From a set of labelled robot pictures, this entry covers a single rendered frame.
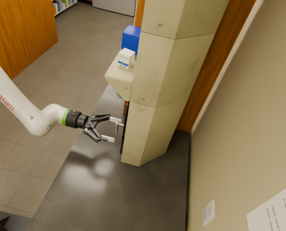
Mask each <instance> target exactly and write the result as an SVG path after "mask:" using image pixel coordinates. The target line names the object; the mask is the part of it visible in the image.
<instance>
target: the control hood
mask: <svg viewBox="0 0 286 231"><path fill-rule="evenodd" d="M136 58H137V55H135V59H134V64H133V65H132V66H131V67H130V68H129V69H125V68H123V67H120V66H118V55H117V56H116V58H115V59H114V61H113V63H112V64H111V66H110V67H109V69H108V70H107V72H106V74H105V75H104V77H105V79H106V80H107V81H108V82H109V83H110V85H111V86H112V87H113V88H114V89H115V90H116V91H117V93H118V94H119V95H120V96H121V97H122V98H123V99H124V100H126V101H130V97H131V91H132V85H133V79H134V72H135V64H136Z"/></svg>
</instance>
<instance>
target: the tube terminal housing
mask: <svg viewBox="0 0 286 231"><path fill-rule="evenodd" d="M214 35H215V33H211V34H205V35H199V36H193V37H187V38H179V39H172V38H167V37H163V36H159V35H155V34H151V33H146V32H142V31H141V32H140V39H139V46H138V52H137V58H136V64H135V72H134V79H133V85H132V91H131V97H130V103H129V111H128V118H127V124H126V130H125V136H124V143H123V151H122V157H121V162H124V163H127V164H131V165H135V166H141V165H143V164H145V163H147V162H149V161H151V160H153V159H155V158H157V157H159V156H161V155H163V154H165V153H166V150H167V148H168V145H169V143H170V140H171V138H172V136H173V133H174V131H175V129H176V126H177V124H178V122H179V119H180V117H181V114H182V112H183V109H184V107H185V104H186V102H187V100H188V98H189V95H190V93H191V90H192V88H193V86H194V83H195V81H196V78H197V76H198V73H199V71H200V69H201V66H202V64H203V62H204V59H205V57H206V55H207V52H208V50H209V47H210V45H211V42H212V40H213V38H214Z"/></svg>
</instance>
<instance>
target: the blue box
mask: <svg viewBox="0 0 286 231"><path fill-rule="evenodd" d="M140 32H141V28H140V27H136V26H132V25H128V26H127V27H126V29H125V30H124V32H123V36H122V46H121V50H123V49H124V48H127V49H129V50H131V51H134V52H135V55H137V52H138V46H139V39H140Z"/></svg>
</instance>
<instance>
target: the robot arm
mask: <svg viewBox="0 0 286 231"><path fill-rule="evenodd" d="M0 102H2V103H3V104H4V105H5V106H6V107H7V108H8V109H9V110H10V111H11V112H12V113H13V114H14V115H15V116H16V118H18V119H19V120H20V122H21V123H22V124H23V125H24V126H25V127H26V129H27V130H28V131H29V133H30V134H32V135H34V136H37V137H41V136H44V135H46V134H48V133H49V132H50V131H51V130H52V128H53V127H55V126H56V125H64V126H67V127H72V128H75V129H77V128H82V129H84V130H83V131H84V134H85V135H88V136H89V137H90V138H91V139H93V140H94V141H95V142H96V143H98V142H100V141H105V142H107V141H109V142H113V143H114V141H115V138H112V137H108V136H104V135H101V136H100V134H99V133H98V132H97V130H96V129H95V128H96V125H97V124H98V123H99V122H102V121H107V120H109V121H112V122H117V121H118V122H119V123H122V120H121V119H118V118H116V117H113V116H111V114H110V113H99V114H96V113H93V114H92V117H89V116H88V115H83V114H82V113H81V112H79V111H75V110H71V109H67V108H64V107H62V106H60V105H58V104H50V105H48V106H46V107H45V108H44V109H43V110H42V111H40V110H39V109H38V108H37V107H36V106H35V105H34V104H33V103H32V102H31V101H30V100H29V99H28V98H27V97H26V96H25V95H24V94H23V93H22V92H21V91H20V90H19V89H18V87H17V86H16V85H15V84H14V83H13V81H12V80H11V79H10V78H9V77H8V75H7V74H6V73H5V72H4V70H3V69H2V68H1V67H0ZM88 130H91V131H92V132H93V133H94V134H95V135H93V134H92V133H91V132H90V131H88Z"/></svg>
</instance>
